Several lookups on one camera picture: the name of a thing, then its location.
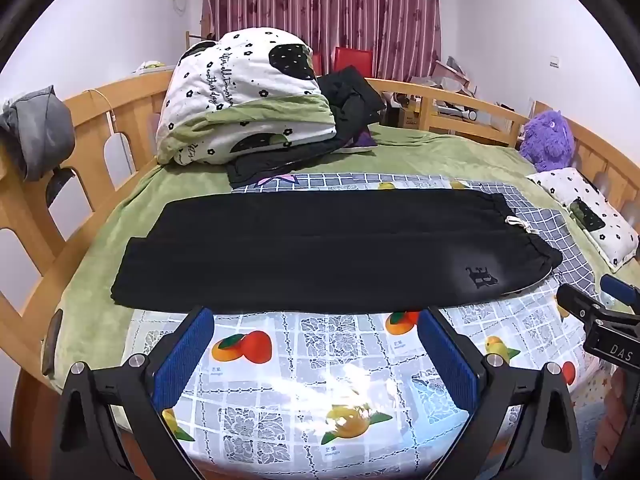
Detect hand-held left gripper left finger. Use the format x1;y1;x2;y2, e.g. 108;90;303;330
52;306;216;480

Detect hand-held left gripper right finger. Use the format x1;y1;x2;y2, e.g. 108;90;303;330
417;306;583;480

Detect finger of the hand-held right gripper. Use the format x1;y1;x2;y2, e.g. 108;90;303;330
556;284;603;322
600;274;640;314

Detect black pants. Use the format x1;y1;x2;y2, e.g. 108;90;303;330
111;189;565;313

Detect grey checked cloth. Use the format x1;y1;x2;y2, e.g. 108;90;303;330
450;177;598;297

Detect floral pillow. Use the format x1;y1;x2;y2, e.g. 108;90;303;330
526;167;640;267

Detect fruit print plastic mat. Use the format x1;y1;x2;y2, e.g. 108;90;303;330
120;172;640;480

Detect purple plush toy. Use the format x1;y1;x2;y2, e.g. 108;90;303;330
518;111;576;173

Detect green bed sheet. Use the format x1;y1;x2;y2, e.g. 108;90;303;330
42;122;640;441

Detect purple cloth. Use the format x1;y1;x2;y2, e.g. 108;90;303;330
345;127;378;153

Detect cardboard box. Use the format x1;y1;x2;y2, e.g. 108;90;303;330
395;92;423;128

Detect pile of boxes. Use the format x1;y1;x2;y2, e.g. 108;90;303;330
432;57;478;98

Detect grey garment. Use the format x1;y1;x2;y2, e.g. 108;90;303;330
0;85;76;182

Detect black clothes pile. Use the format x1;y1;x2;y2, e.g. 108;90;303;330
227;67;387;188

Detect folded floral quilt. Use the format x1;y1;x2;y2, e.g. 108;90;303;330
156;30;337;166

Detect red chair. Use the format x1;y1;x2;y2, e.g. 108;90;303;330
334;46;373;78

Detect red patterned curtain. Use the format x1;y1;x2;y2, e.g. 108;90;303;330
202;0;443;81

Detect black strap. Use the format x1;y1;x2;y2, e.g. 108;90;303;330
47;167;76;206

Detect wooden bed frame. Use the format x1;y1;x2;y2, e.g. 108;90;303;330
0;70;640;480

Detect white cable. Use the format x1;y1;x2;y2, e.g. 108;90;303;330
82;89;118;136

